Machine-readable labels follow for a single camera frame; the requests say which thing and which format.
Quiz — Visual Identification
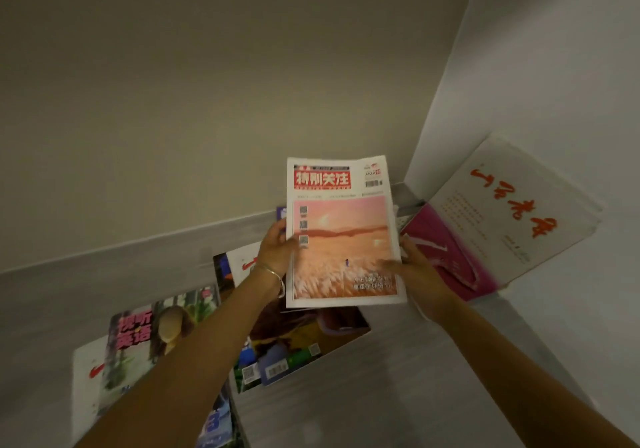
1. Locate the person's right hand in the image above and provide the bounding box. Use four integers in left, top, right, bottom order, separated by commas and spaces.
380, 236, 454, 321

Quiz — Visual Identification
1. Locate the person's left hand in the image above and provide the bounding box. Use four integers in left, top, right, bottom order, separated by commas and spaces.
255, 218, 301, 279

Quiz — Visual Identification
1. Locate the white magazine with sunset picture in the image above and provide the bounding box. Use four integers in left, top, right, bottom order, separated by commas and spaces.
285, 156, 407, 309

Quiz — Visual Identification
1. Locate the person's left forearm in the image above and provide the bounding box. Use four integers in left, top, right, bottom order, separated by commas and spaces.
75, 266, 282, 448

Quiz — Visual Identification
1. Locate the person's right forearm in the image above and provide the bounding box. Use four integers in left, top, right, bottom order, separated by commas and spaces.
429, 292, 640, 448

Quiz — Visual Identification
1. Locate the white magazine with red title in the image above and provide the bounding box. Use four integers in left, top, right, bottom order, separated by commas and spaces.
226, 241, 264, 288

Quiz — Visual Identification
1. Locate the magenta magazine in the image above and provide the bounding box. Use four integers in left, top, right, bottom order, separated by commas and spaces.
399, 203, 502, 303

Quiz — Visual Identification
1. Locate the dark magazine with orange picture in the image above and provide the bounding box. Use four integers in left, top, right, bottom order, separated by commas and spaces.
212, 252, 237, 304

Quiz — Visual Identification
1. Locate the dark brown magazine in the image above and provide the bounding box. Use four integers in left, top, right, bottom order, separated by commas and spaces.
233, 298, 372, 394

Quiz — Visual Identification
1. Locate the white magazine with red calligraphy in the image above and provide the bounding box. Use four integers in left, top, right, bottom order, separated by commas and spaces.
426, 132, 604, 289

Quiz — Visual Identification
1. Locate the magazine with pink title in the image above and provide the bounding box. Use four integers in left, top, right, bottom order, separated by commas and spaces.
98, 284, 223, 416

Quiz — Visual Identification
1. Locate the blue magazine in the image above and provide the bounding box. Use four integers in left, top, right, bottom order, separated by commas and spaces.
196, 384, 237, 448

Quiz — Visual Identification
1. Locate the white magazine with red mark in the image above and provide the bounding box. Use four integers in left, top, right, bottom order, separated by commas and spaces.
72, 335, 112, 445

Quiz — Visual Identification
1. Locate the silver bracelet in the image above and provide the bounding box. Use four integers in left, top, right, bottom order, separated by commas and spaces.
249, 263, 286, 299

